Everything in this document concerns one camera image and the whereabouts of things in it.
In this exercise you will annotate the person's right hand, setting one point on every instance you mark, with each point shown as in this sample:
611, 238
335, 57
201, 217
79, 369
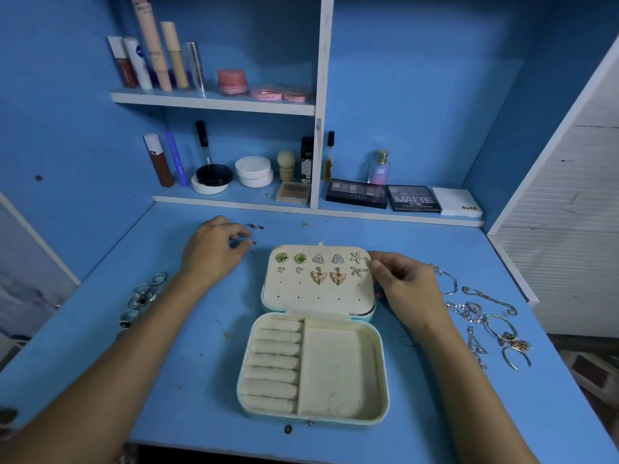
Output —
411, 293

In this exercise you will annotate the person's left hand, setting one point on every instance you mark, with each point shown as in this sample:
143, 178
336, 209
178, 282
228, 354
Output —
211, 251

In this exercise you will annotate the pile of small earrings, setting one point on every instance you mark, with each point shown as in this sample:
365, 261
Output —
255, 227

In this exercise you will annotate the small silver stud earring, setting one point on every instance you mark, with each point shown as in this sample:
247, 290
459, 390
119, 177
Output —
359, 271
359, 257

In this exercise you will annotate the green stud earring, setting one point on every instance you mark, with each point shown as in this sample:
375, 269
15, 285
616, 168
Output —
301, 257
281, 257

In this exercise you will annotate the gold dangling earring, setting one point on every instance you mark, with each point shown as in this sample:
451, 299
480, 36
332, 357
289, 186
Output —
318, 275
338, 276

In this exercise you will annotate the pile of silver rings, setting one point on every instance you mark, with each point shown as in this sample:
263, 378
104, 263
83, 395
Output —
135, 299

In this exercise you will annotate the cream jewellery box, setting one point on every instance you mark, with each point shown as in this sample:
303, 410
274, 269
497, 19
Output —
338, 377

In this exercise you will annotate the person's right forearm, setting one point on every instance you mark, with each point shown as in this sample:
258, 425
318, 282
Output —
474, 406

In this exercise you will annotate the person's left forearm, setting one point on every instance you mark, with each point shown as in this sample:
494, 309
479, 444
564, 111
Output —
97, 377

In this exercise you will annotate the white flat box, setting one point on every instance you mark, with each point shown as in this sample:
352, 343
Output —
457, 202

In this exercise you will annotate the white round cream jar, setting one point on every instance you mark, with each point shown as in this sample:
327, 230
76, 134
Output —
254, 171

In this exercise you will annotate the black lettered eyeshadow palette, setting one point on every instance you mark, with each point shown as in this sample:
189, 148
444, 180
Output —
414, 198

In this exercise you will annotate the blue cosmetic tube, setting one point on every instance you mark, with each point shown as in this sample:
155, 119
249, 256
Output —
176, 159

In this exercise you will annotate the square brown powder compact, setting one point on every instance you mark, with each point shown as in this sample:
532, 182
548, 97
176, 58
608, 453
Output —
293, 193

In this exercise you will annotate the brown lipstick tube white cap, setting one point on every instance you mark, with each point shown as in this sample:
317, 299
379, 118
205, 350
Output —
160, 161

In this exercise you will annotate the black makeup brush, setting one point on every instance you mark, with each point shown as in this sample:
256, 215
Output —
203, 142

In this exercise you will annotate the dark eyeshadow palette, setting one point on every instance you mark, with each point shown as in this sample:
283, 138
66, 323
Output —
356, 193

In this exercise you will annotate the beige makeup sponge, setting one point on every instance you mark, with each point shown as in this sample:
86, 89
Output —
286, 162

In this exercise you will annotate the small pink perfume bottle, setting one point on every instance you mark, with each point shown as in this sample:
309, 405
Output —
379, 171

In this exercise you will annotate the black cosmetic bottle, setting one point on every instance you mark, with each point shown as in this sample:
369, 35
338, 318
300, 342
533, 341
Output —
307, 159

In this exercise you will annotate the thin dark cosmetic bottle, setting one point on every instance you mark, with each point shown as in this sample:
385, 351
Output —
329, 156

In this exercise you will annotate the pink flat compact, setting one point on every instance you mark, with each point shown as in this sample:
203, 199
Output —
297, 94
267, 92

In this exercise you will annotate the pink round jar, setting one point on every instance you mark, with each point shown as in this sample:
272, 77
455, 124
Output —
232, 81

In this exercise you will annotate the white slatted cabinet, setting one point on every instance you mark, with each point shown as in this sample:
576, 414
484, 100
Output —
571, 227

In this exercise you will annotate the white framed marbled panel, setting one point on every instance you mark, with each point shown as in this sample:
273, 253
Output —
29, 275

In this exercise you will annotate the short beige cosmetic tube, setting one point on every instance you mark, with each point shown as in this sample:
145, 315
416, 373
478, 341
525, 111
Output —
175, 55

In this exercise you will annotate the white tube blue label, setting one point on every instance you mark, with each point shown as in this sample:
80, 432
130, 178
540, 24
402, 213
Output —
138, 64

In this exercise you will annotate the tall beige cosmetic tube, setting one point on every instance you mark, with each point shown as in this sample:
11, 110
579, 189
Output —
151, 43

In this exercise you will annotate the white shelf unit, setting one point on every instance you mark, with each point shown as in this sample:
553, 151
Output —
323, 53

